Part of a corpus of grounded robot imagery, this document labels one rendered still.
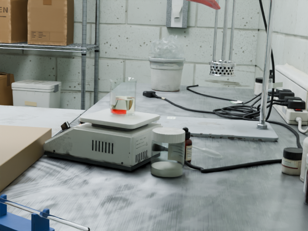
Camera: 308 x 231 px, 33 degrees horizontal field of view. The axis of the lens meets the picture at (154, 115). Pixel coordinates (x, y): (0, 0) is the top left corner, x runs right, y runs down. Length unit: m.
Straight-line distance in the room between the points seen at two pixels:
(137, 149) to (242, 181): 0.20
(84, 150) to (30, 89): 2.25
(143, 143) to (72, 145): 0.14
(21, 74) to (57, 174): 2.65
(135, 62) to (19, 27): 0.75
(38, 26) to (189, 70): 0.98
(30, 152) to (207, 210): 0.36
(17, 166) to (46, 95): 2.28
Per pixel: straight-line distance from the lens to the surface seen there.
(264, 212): 0.80
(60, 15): 3.09
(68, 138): 0.99
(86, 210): 0.77
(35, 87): 3.19
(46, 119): 1.40
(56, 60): 3.48
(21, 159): 0.93
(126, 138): 0.93
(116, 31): 3.38
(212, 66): 1.30
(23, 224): 0.70
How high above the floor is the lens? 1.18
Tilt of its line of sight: 11 degrees down
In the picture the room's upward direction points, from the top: 2 degrees clockwise
